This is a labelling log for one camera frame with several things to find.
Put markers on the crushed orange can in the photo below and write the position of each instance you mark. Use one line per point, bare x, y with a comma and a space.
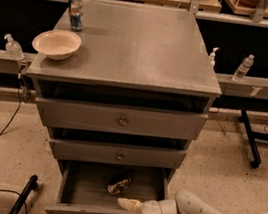
119, 186

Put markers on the grey bottom drawer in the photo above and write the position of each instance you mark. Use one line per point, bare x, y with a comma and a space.
83, 189

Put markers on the grey drawer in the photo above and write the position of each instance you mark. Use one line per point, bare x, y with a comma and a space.
83, 189
120, 119
116, 154

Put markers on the grey top drawer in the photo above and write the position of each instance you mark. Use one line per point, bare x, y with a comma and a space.
120, 119

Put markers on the grey middle drawer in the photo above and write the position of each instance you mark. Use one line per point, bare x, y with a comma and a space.
116, 154

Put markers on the grey drawer cabinet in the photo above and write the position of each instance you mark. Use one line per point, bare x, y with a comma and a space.
131, 55

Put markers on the blue silver energy can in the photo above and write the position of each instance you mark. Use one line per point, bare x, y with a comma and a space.
75, 14

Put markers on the black stand leg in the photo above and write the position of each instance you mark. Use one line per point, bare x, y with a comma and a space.
31, 185

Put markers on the black wheeled table leg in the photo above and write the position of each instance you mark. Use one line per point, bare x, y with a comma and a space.
252, 137

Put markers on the white pump bottle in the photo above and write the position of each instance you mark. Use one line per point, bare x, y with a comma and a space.
212, 56

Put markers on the clear water bottle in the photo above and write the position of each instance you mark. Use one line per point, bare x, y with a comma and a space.
243, 68

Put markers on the white bowl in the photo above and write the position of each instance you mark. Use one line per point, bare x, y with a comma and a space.
57, 44

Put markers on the clear pump sanitizer bottle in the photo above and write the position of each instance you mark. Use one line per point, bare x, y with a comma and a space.
13, 48

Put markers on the grey metal rail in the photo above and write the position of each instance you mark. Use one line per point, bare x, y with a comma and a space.
250, 93

